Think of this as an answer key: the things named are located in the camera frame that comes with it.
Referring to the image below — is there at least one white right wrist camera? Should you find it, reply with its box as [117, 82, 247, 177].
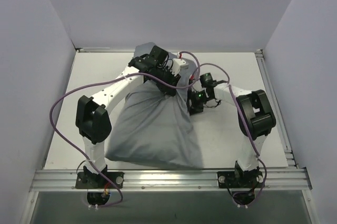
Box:
[189, 74, 200, 83]

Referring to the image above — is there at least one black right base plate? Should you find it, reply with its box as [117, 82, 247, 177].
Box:
[217, 169, 264, 189]

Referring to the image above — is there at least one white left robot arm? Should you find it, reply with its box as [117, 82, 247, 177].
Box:
[75, 45, 188, 188]

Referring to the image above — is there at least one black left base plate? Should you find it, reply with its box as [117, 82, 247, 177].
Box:
[75, 171, 124, 189]

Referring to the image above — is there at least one aluminium rail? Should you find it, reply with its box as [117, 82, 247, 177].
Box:
[30, 168, 312, 192]
[254, 48, 300, 168]

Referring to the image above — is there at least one aluminium front rail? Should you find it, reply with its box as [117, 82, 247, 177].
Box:
[30, 168, 312, 192]

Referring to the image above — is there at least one grey pillowcase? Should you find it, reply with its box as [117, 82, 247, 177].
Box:
[105, 60, 203, 169]

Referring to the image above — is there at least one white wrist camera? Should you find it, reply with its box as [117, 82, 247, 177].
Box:
[189, 74, 200, 83]
[170, 58, 189, 76]

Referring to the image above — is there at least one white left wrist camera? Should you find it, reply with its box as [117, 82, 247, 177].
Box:
[170, 58, 189, 76]

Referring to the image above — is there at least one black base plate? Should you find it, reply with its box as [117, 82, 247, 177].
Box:
[75, 171, 124, 189]
[217, 169, 264, 189]

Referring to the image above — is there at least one aluminium right side rail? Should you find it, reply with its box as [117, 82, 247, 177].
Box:
[254, 48, 300, 168]

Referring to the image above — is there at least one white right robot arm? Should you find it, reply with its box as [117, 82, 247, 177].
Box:
[187, 73, 276, 187]

